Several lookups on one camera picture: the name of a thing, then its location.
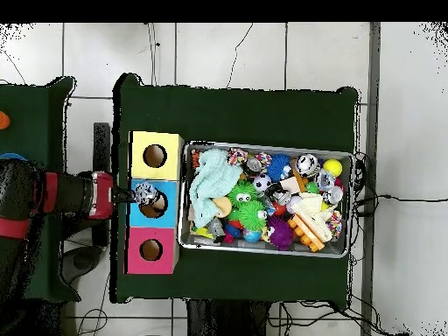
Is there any crushed clear plastic bottle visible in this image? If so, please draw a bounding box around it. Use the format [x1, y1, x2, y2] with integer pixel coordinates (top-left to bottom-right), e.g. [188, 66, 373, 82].
[133, 182, 159, 207]

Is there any wooden box with three holes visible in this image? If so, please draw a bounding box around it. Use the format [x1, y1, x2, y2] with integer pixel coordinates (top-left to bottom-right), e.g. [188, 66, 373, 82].
[124, 130, 186, 276]

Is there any black flat panel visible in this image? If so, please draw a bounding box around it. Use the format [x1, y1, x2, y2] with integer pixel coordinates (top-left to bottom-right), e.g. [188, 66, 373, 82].
[92, 122, 112, 248]

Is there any mint green cloth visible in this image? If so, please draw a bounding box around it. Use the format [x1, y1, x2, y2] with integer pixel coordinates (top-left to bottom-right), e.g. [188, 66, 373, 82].
[188, 148, 243, 229]

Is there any dark green table cloth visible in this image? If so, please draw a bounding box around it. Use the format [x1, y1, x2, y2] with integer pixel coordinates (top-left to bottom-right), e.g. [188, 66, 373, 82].
[0, 76, 81, 303]
[111, 73, 360, 311]

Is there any green fuzzy toy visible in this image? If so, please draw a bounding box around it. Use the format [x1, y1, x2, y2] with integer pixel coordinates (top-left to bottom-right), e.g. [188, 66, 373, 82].
[237, 199, 268, 232]

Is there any small soccer ball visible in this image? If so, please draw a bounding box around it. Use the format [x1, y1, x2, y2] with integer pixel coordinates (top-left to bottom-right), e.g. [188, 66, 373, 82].
[252, 173, 273, 193]

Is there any blue fuzzy toy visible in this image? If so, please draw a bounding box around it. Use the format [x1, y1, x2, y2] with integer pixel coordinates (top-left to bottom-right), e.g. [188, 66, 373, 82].
[266, 153, 292, 184]

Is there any purple spiky toy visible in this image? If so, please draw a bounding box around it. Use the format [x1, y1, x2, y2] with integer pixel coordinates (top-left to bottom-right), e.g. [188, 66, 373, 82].
[266, 214, 295, 251]

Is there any orange toy building block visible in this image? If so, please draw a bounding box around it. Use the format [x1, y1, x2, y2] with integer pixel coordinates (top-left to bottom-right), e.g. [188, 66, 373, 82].
[287, 213, 326, 253]

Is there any cream knitted cloth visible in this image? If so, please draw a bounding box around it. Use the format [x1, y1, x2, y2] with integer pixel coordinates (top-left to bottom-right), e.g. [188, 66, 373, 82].
[290, 192, 333, 243]

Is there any yellow ball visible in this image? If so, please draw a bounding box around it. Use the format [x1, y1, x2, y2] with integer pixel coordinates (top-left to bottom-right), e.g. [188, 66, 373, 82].
[322, 158, 343, 179]

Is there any shallow wire mesh bin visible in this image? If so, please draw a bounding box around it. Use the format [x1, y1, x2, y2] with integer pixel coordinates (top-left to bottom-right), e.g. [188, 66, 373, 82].
[177, 140, 354, 259]

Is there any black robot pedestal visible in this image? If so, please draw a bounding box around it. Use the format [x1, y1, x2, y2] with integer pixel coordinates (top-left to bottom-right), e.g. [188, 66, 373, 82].
[186, 299, 270, 336]

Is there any black cable bundle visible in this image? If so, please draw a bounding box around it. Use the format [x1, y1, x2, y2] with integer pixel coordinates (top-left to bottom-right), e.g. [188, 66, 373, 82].
[267, 300, 410, 336]

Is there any black power cable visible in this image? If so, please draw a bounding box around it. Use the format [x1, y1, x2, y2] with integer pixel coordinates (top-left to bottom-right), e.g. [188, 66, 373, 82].
[353, 193, 448, 217]

